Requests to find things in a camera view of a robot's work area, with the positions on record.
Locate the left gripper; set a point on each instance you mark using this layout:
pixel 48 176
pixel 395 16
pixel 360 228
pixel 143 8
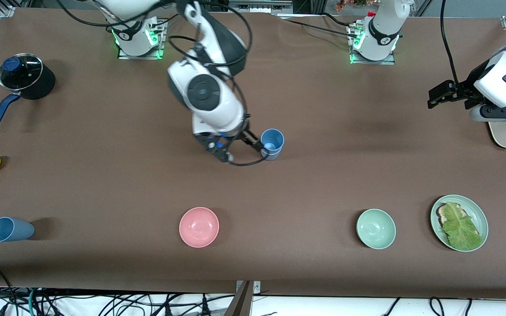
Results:
pixel 467 89

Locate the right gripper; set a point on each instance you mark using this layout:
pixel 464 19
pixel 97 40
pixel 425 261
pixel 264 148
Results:
pixel 247 136

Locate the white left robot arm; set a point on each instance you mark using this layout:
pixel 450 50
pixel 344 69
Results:
pixel 384 26

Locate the pink bowl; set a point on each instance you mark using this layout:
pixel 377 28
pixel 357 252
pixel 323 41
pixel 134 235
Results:
pixel 199 227

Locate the toasted bread slice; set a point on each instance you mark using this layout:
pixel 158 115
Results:
pixel 442 215

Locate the green plate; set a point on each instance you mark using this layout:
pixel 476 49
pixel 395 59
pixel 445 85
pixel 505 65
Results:
pixel 477 213

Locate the colourful background flowers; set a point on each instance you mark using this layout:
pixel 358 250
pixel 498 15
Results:
pixel 349 4

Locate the grey metal rack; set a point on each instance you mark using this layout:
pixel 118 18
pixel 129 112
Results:
pixel 257 5

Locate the green lettuce leaf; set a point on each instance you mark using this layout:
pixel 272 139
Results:
pixel 461 230

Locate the green bowl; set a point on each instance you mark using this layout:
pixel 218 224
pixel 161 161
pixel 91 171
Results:
pixel 376 229

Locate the dark angled pole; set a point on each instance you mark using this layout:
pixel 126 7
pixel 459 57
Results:
pixel 240 303

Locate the glass lid with blue knob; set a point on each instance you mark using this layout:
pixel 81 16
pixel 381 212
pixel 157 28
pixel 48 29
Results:
pixel 20 70

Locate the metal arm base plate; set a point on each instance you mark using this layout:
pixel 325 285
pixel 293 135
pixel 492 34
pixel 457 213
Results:
pixel 141 57
pixel 371 62

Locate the grey metal bracket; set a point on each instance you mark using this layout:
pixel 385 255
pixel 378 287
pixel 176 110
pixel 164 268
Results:
pixel 256 287

